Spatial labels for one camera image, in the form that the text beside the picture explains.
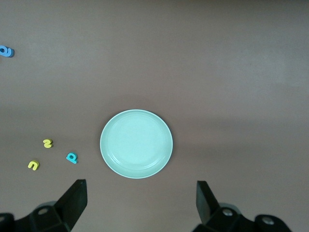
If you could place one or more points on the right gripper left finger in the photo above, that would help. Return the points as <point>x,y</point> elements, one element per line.
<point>72,205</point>

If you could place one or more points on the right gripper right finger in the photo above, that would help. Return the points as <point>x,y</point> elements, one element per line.
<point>210,210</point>

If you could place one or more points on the teal foam letter p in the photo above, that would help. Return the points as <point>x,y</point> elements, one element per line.
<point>73,160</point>

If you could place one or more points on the yellow foam letter u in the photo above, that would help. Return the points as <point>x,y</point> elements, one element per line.
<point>35,167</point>

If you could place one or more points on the yellow foam letter s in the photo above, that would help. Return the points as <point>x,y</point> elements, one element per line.
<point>47,143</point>

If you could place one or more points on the pale green plate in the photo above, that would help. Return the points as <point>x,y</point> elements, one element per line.
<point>136,145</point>

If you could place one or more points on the blue foam letter a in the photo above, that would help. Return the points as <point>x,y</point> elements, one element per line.
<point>9,53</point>

